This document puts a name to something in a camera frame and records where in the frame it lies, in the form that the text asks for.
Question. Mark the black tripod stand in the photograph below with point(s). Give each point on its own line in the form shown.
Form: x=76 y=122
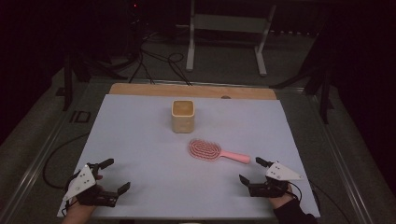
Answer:
x=317 y=81
x=77 y=71

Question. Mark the white table mat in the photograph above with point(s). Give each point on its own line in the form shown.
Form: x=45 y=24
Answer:
x=162 y=174

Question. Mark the metal floor rail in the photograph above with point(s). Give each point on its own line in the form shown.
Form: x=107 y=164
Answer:
x=37 y=161
x=339 y=155

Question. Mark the black floor bracket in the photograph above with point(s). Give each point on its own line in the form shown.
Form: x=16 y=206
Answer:
x=80 y=117

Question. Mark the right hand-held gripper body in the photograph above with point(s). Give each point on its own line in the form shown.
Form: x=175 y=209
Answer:
x=281 y=172

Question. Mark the person's left hand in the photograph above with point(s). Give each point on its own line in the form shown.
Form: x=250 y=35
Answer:
x=79 y=210

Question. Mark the pink hairbrush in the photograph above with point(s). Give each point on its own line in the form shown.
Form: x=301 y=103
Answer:
x=205 y=150

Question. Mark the person's right hand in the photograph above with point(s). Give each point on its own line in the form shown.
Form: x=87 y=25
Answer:
x=281 y=200

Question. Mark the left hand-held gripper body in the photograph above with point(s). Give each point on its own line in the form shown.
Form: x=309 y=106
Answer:
x=81 y=182

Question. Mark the yellow square cup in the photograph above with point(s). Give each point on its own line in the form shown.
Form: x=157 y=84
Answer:
x=183 y=121

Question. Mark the white metal stand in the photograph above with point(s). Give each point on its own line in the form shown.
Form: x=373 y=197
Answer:
x=230 y=23

